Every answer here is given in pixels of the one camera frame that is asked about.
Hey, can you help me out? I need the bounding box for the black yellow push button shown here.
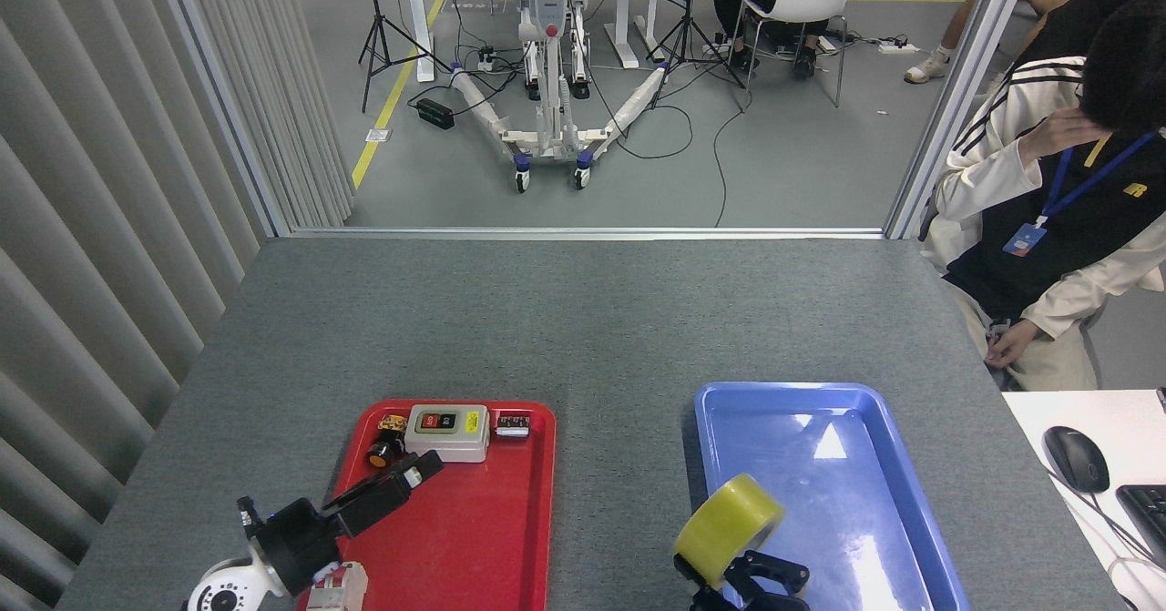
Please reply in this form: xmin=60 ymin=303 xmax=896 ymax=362
xmin=366 ymin=415 xmax=408 ymax=469

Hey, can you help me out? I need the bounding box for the white red block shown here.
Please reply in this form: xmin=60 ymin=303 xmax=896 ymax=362
xmin=305 ymin=561 xmax=369 ymax=611

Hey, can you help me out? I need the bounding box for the black tripod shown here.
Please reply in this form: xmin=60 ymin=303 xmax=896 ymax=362
xmin=645 ymin=0 xmax=750 ymax=113
xmin=358 ymin=0 xmax=454 ymax=114

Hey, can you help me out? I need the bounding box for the blue plastic tray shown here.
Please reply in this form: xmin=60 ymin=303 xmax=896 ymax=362
xmin=694 ymin=382 xmax=971 ymax=611

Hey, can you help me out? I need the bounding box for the white desk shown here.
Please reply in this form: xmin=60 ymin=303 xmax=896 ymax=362
xmin=1002 ymin=391 xmax=1166 ymax=611

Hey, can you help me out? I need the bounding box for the grey pleated curtain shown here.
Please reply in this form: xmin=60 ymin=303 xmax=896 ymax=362
xmin=0 ymin=0 xmax=356 ymax=611

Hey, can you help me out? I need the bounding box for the black keyboard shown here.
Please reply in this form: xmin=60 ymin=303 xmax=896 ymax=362
xmin=1116 ymin=485 xmax=1166 ymax=568

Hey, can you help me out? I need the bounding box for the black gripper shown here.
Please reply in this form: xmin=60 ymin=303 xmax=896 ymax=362
xmin=251 ymin=450 xmax=445 ymax=596

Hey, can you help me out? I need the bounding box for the blue lanyard badge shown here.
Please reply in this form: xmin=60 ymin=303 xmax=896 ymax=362
xmin=1002 ymin=222 xmax=1048 ymax=259

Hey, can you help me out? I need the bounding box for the yellow tape roll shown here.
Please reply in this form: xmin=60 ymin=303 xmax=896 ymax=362
xmin=672 ymin=474 xmax=786 ymax=590

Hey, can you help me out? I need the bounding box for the person in white black jacket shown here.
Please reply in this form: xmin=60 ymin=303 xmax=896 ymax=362
xmin=920 ymin=0 xmax=1166 ymax=393

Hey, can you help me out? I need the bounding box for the silver frame rail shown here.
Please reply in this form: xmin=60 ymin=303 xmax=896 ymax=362
xmin=290 ymin=226 xmax=886 ymax=241

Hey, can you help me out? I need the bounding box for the silver frame post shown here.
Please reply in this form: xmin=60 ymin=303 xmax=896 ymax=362
xmin=884 ymin=0 xmax=1039 ymax=240
xmin=150 ymin=0 xmax=294 ymax=237

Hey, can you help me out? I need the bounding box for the black computer mouse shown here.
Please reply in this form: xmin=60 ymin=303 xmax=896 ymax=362
xmin=1043 ymin=426 xmax=1110 ymax=494

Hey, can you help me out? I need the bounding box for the red plastic tray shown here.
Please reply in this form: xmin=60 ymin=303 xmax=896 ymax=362
xmin=296 ymin=399 xmax=558 ymax=611

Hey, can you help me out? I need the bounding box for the person's left hand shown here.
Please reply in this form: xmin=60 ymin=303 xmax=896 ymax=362
xmin=986 ymin=319 xmax=1045 ymax=372

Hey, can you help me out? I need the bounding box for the grey switch box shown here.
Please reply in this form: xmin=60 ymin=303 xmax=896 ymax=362
xmin=404 ymin=403 xmax=491 ymax=463

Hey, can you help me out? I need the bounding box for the person's right hand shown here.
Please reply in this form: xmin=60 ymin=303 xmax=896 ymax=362
xmin=1019 ymin=105 xmax=1095 ymax=165

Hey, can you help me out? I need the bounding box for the black floor cable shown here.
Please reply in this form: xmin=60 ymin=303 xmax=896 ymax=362
xmin=583 ymin=69 xmax=757 ymax=228

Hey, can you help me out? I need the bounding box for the white stand on wheels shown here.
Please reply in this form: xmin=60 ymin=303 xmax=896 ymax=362
xmin=449 ymin=0 xmax=686 ymax=195

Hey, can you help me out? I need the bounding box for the black mouse cable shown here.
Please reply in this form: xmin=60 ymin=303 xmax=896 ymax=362
xmin=1048 ymin=470 xmax=1166 ymax=565

